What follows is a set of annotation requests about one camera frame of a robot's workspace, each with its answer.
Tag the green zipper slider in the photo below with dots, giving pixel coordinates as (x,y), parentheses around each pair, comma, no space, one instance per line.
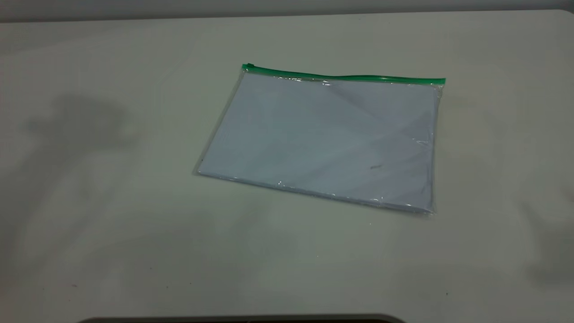
(249,67)

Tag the clear zip bag green strip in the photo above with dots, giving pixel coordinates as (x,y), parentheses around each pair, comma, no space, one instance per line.
(341,78)

